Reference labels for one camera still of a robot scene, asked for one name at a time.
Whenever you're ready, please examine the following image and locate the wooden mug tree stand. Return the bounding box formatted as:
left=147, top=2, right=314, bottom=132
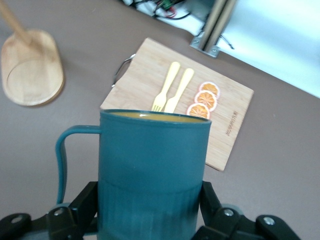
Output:
left=0, top=0, right=65, bottom=107

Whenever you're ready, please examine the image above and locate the orange slice toy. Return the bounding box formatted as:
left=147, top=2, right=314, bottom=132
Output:
left=186, top=102, right=211, bottom=120
left=194, top=90, right=218, bottom=112
left=198, top=81, right=222, bottom=99

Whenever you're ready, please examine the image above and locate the tangled wire bundle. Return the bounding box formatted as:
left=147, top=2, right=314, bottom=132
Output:
left=122, top=0, right=201, bottom=21

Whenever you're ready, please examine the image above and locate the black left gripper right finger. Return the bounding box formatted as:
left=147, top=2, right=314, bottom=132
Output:
left=197, top=181, right=301, bottom=240

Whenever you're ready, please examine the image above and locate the yellow plastic knife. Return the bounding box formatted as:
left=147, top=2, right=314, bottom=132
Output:
left=163, top=67, right=195, bottom=114

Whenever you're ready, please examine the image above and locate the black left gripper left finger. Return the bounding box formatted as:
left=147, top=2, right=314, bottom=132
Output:
left=0, top=181, right=99, bottom=240

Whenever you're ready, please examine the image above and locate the yellow plastic fork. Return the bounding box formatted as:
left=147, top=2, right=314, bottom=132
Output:
left=151, top=61, right=181, bottom=113

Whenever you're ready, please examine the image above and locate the wooden cutting board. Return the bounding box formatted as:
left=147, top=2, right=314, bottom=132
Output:
left=99, top=37, right=255, bottom=172

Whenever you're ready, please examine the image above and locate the dark teal cup with handle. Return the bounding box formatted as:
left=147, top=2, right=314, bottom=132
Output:
left=55, top=109, right=213, bottom=240

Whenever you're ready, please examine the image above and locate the aluminium post with bracket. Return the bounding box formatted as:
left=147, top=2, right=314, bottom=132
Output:
left=189, top=0, right=237, bottom=58

